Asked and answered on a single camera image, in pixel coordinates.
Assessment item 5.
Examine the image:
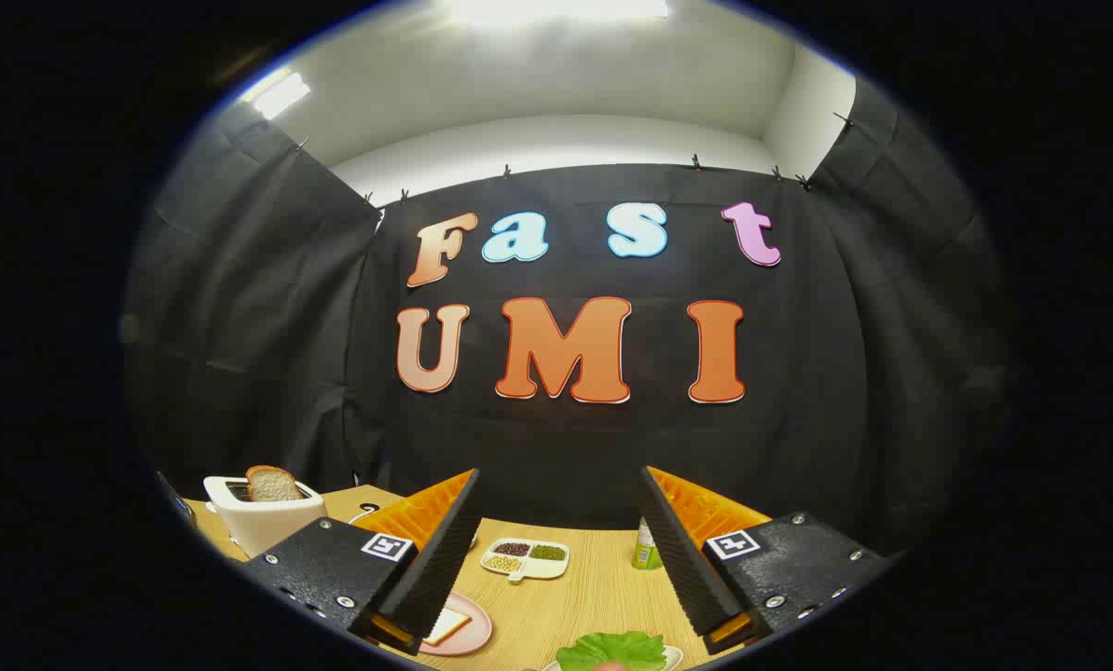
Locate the ceiling light panel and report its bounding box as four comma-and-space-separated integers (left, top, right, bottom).
449, 0, 669, 24
240, 70, 312, 120

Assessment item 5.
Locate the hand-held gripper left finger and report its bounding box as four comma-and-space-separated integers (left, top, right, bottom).
242, 468, 483, 656

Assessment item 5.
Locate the black backdrop cloth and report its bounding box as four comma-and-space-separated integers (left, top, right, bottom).
123, 79, 1005, 560

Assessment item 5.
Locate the green drink bottle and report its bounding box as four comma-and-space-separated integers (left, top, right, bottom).
632, 517, 664, 571

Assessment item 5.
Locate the white toaster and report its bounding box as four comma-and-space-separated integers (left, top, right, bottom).
203, 475, 327, 558

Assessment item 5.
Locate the toasted bread slice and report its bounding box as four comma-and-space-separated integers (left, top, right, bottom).
246, 465, 304, 503

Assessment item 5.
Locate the white plate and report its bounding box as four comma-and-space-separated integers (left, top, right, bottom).
543, 645, 684, 671

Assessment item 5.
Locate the green lettuce leaf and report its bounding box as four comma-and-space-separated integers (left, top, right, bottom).
556, 631, 667, 671

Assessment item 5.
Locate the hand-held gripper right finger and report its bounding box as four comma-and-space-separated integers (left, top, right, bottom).
638, 465, 898, 656

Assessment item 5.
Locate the pink plate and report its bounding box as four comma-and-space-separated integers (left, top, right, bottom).
419, 592, 493, 657

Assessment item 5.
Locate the white bread slice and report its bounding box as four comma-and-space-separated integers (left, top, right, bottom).
423, 606, 472, 647

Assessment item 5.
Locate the white divided dish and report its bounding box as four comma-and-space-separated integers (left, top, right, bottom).
480, 538, 570, 584

